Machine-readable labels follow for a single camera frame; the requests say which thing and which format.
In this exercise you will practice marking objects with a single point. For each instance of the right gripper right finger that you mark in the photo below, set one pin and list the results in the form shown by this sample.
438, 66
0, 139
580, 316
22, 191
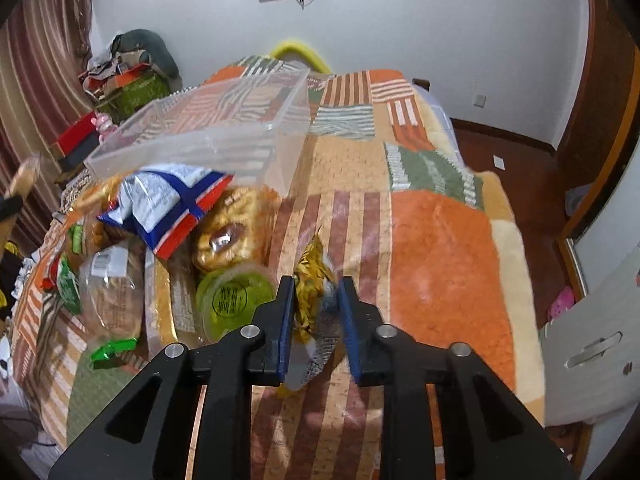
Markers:
487, 433

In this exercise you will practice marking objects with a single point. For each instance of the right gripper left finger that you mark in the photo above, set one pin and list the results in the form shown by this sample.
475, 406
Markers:
187, 413

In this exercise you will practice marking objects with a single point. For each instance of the green lid jelly cup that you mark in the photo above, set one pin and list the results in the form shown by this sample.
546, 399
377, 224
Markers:
228, 298

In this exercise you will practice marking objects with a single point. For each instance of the yellow chips snack bag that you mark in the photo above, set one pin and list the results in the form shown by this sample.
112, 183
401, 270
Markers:
316, 328

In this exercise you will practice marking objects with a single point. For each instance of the gold stripe biscuit sleeve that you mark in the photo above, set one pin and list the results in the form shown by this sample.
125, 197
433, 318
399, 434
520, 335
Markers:
169, 301

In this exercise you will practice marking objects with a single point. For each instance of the green candy wrapper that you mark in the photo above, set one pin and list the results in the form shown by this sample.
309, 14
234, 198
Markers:
108, 350

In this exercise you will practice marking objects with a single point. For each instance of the small bread rolls pack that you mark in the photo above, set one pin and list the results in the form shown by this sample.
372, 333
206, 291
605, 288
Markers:
111, 292

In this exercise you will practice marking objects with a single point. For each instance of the blue white snack bag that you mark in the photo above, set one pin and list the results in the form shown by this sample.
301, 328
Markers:
162, 204

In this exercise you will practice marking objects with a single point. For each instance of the gold cake tray pack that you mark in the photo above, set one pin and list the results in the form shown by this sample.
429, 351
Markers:
237, 229

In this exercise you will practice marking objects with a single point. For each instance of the green snack pack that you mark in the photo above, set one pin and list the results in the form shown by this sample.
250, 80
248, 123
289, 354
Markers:
67, 286

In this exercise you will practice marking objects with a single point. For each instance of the patchwork bed blanket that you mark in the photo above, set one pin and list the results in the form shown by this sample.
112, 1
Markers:
431, 243

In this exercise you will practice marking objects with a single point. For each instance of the white sticker cabinet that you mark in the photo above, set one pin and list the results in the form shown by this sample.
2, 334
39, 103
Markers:
591, 352

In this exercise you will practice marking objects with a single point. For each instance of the clear plastic storage bin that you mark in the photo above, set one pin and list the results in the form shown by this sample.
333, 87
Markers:
253, 127

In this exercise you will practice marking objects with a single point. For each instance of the red gift box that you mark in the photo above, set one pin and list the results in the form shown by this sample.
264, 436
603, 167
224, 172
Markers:
76, 143

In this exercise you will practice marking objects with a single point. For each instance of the pink plush toy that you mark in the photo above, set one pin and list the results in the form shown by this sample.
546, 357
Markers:
104, 125

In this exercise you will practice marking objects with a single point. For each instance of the green storage bag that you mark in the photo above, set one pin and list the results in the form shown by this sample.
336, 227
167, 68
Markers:
126, 101

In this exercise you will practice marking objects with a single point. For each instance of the yellow foam tube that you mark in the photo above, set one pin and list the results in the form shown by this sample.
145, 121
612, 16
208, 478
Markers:
293, 48

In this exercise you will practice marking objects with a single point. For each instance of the dark grey clothes bundle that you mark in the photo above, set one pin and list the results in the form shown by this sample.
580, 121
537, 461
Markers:
157, 53

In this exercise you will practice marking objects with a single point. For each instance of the striped red curtain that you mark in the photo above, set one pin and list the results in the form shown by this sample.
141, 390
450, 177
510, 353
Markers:
44, 48

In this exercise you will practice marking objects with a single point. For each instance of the white wall socket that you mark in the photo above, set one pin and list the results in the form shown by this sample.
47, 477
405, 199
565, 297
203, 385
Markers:
479, 100

